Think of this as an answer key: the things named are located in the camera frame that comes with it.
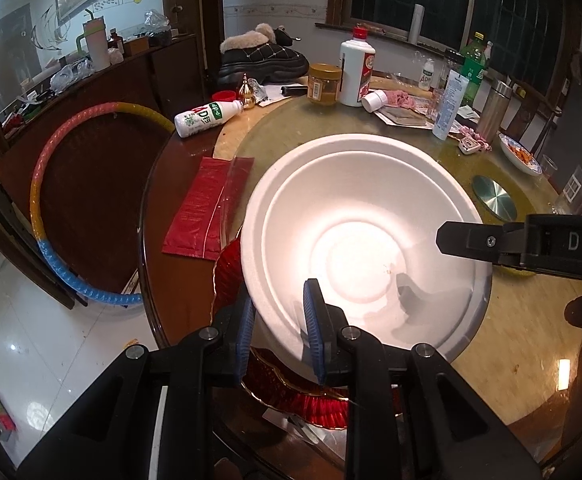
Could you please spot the steel thermos flask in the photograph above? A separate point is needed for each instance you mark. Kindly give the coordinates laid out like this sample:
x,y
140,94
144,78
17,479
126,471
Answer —
x,y
493,112

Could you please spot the wooden sideboard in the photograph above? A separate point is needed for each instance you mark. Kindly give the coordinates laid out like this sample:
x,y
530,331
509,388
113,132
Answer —
x,y
171,70

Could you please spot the dark barred window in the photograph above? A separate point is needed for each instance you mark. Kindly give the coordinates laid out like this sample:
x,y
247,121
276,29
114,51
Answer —
x,y
511,15

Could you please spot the black lighter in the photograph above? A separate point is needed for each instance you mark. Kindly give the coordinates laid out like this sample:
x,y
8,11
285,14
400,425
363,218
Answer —
x,y
295,90

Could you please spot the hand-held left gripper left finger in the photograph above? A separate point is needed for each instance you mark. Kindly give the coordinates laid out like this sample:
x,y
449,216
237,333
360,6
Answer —
x,y
245,345

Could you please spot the white paper sheet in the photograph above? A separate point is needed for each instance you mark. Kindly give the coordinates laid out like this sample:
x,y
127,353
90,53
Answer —
x,y
273,94

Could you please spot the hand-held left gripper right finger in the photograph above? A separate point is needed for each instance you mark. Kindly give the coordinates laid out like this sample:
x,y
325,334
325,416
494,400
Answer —
x,y
315,330

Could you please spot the small drinking glass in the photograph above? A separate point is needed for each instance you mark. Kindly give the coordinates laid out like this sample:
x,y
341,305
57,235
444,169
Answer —
x,y
548,166

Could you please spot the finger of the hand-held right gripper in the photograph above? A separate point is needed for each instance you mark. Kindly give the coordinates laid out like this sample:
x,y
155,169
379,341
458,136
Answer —
x,y
476,241

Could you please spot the white plastic packet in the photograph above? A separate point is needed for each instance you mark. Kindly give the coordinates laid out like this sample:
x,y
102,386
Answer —
x,y
448,107

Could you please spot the large white milk drink bottle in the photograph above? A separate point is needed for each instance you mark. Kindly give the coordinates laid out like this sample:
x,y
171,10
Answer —
x,y
203,117

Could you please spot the green plastic bottle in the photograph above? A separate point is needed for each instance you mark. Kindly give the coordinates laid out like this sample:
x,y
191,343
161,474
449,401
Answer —
x,y
473,67

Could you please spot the small glass liquor bottle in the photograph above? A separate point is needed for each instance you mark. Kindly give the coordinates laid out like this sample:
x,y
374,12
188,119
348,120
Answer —
x,y
436,105

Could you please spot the wooden door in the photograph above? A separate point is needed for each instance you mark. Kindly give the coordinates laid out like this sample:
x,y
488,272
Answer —
x,y
191,0

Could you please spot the blue patterned plate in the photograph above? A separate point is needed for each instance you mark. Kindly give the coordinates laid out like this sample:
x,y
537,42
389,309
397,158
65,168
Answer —
x,y
507,141

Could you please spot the clear glass mug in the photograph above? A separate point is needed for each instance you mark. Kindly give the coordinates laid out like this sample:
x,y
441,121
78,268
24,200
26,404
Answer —
x,y
576,190

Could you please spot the clear bottle black cap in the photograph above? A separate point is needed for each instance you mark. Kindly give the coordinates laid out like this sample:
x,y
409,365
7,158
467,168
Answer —
x,y
451,67

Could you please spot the white tumbler with straw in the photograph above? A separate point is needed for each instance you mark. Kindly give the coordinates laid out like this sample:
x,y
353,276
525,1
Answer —
x,y
97,42

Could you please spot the white cup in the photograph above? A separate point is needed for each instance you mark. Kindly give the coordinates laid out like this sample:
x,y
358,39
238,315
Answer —
x,y
374,101

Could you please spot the multicoloured hula hoop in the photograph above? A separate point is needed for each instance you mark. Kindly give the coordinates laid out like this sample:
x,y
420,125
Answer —
x,y
36,200

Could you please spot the black fur-lined boot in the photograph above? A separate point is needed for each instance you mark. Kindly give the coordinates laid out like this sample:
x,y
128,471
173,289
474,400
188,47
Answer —
x,y
283,37
261,60

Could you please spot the wrapped candies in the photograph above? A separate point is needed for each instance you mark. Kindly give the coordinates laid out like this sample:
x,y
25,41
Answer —
x,y
478,136

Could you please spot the white liquor bottle red cap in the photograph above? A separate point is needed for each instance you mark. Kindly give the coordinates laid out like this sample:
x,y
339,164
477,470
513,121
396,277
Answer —
x,y
355,70

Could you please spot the orange fried snacks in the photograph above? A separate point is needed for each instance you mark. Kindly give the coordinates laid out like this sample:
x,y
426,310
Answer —
x,y
521,154

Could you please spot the small white milk drink bottle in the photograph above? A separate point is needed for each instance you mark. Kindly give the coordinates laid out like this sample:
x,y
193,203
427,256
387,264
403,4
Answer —
x,y
426,77

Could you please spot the pink meat pack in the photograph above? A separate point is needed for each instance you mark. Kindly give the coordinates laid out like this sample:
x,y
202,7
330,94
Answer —
x,y
403,99

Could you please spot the small brown bottle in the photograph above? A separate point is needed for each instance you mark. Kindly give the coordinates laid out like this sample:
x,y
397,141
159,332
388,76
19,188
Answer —
x,y
116,40

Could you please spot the peanut butter jar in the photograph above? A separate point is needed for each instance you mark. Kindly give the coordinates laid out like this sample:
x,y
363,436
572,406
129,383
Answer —
x,y
325,87

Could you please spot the white plastic bag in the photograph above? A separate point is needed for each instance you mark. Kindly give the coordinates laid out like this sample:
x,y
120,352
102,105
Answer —
x,y
71,74

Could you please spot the white paper roll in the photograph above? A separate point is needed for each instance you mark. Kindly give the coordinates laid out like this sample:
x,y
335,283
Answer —
x,y
416,25

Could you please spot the red plastic bag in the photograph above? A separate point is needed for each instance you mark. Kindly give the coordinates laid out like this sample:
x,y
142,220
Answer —
x,y
201,205

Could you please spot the dark wooden chair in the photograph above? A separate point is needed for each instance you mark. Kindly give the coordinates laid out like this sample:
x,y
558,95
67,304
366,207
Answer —
x,y
521,115

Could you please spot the green glass turntable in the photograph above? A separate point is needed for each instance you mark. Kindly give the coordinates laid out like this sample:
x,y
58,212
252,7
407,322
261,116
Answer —
x,y
291,130

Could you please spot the round steel hub disc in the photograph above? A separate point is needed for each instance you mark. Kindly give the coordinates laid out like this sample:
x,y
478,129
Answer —
x,y
493,197

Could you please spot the clear plastic bag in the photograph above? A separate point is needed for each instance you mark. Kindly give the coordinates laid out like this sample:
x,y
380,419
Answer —
x,y
157,22

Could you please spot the white foam bowl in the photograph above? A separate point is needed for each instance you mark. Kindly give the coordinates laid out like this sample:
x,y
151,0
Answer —
x,y
351,142
351,195

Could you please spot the grey printed booklet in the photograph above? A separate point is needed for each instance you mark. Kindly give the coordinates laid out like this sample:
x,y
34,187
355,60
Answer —
x,y
403,118

